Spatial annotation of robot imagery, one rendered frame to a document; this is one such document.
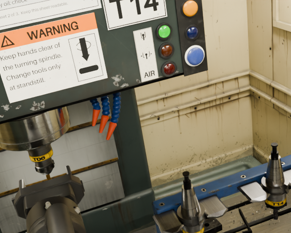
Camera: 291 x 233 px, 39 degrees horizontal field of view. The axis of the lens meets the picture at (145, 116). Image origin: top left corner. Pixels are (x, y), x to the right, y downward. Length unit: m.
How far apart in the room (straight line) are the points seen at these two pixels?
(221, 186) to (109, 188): 0.62
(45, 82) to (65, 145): 0.78
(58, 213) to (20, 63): 0.23
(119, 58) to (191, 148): 1.44
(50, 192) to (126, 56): 0.27
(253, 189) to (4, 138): 0.58
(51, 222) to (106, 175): 0.92
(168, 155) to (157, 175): 0.12
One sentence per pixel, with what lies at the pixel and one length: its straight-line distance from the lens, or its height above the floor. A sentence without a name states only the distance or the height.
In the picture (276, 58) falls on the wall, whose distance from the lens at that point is 1.83.
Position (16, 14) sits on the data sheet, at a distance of 0.62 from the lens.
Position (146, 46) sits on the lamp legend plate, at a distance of 0.67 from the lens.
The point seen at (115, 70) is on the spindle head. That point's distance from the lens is 0.66.
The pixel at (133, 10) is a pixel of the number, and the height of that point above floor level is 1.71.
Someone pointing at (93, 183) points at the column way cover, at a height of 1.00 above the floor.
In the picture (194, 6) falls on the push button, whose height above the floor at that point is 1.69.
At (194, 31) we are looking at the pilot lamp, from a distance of 0.69.
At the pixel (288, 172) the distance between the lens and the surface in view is 1.08.
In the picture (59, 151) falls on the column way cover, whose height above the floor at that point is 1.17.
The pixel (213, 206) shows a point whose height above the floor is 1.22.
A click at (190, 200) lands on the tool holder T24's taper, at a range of 0.92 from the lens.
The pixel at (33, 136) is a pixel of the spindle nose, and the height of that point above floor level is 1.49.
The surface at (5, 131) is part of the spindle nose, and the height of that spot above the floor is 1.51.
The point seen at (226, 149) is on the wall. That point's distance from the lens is 2.16.
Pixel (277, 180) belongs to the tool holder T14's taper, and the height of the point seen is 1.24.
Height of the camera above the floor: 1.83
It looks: 26 degrees down
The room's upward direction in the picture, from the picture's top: 10 degrees counter-clockwise
